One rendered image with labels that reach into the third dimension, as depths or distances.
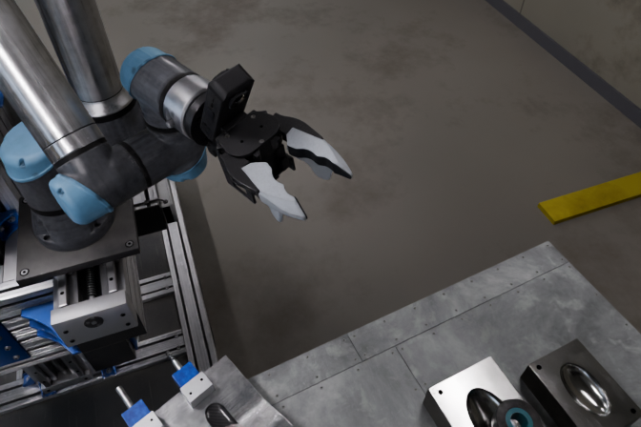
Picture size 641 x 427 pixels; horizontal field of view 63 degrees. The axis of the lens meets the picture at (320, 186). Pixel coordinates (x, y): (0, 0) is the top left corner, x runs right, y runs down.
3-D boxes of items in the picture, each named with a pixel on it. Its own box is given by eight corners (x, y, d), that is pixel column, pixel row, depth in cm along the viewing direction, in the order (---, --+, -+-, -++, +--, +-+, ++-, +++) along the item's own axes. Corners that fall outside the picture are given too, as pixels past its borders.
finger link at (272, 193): (312, 241, 57) (274, 186, 62) (305, 210, 52) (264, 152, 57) (287, 254, 56) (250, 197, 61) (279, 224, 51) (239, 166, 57)
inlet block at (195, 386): (158, 365, 106) (153, 354, 102) (179, 350, 109) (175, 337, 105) (195, 413, 100) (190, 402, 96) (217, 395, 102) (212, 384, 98)
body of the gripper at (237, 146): (301, 171, 65) (239, 127, 71) (292, 122, 59) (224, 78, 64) (257, 209, 62) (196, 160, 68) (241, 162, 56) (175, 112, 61)
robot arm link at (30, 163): (12, 189, 98) (-22, 133, 88) (78, 153, 105) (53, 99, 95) (42, 223, 92) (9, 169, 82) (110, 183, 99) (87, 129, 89)
